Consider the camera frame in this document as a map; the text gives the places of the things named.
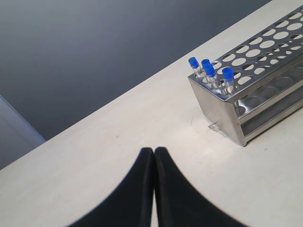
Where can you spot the small clear plastic scrap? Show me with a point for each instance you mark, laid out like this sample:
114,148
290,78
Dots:
215,128

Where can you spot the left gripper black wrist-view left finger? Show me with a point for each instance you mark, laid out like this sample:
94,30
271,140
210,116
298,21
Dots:
130,203

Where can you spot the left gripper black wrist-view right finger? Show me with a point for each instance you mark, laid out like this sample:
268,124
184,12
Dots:
178,203

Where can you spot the stainless steel test tube rack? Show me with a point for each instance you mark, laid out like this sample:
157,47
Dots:
268,74

